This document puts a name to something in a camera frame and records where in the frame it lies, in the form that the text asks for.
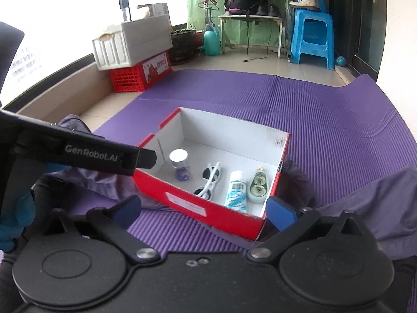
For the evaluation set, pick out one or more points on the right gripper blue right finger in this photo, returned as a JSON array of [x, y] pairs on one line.
[[292, 224]]

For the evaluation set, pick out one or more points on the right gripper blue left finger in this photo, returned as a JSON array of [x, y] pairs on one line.
[[111, 224]]

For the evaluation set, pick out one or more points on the blue gloved left hand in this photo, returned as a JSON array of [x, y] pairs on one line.
[[15, 221]]

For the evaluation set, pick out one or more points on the purple trouser leg left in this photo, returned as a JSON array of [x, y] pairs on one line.
[[113, 186]]

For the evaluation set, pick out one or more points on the purple trouser leg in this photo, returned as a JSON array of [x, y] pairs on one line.
[[387, 206], [113, 186]]

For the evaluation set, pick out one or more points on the green correction tape dispenser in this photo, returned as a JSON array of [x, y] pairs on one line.
[[258, 186]]

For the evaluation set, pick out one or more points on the white blue tube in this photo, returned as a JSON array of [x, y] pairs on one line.
[[236, 197]]

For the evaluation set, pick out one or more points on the red white cardboard box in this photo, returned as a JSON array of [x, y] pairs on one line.
[[210, 138]]

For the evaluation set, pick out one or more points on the silver cap small jar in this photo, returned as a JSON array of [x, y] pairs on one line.
[[178, 158]]

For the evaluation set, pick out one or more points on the purple trouser leg right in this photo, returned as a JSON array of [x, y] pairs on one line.
[[387, 206]]

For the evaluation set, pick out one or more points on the purple foam mat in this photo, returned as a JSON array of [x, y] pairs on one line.
[[341, 138]]

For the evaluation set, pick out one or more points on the red plastic crate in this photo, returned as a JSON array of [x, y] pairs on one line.
[[142, 76]]

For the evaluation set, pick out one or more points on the white plastic crate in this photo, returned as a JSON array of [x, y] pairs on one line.
[[127, 44]]

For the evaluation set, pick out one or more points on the blue ball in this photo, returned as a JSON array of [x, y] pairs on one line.
[[341, 61]]

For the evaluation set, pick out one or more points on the dark woven basket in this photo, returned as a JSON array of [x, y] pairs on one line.
[[183, 46]]

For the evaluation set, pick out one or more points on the small folding table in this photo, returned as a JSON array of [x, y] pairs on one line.
[[256, 20]]

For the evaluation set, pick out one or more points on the blue plastic stool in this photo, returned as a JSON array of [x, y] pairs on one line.
[[313, 34]]

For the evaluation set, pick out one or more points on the teal spray bottle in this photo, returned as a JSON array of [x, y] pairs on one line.
[[211, 40]]

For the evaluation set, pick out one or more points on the white boot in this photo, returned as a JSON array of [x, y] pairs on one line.
[[304, 4]]

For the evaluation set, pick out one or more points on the white frame sunglasses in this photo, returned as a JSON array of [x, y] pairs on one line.
[[211, 176]]

